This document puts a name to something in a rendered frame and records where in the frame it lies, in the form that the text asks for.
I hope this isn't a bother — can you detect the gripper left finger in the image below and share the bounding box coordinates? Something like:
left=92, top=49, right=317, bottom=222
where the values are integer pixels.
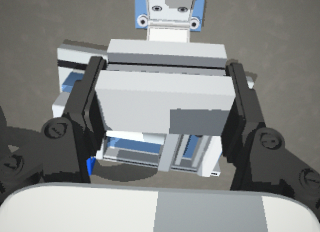
left=0, top=56, right=107, bottom=206

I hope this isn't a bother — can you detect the grey slotted metal block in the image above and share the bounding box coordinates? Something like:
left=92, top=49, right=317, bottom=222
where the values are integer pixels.
left=95, top=39, right=236, bottom=136

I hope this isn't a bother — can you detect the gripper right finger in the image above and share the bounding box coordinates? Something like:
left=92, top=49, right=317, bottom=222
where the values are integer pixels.
left=220, top=63, right=320, bottom=223

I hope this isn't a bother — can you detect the white flat bar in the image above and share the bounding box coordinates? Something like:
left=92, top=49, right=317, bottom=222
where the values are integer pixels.
left=175, top=135, right=190, bottom=165

